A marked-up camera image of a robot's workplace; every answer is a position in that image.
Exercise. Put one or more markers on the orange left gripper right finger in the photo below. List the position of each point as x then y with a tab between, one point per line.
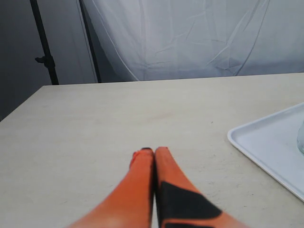
180	204

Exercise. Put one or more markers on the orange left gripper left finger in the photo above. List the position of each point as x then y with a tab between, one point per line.
130	204

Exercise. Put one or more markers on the clear lime drink bottle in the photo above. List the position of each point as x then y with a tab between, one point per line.
300	138

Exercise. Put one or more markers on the white plastic tray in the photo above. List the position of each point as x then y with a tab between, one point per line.
271	143

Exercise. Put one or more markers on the white backdrop curtain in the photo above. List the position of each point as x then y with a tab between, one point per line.
142	40

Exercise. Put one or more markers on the black stand pole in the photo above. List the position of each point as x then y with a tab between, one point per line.
47	60

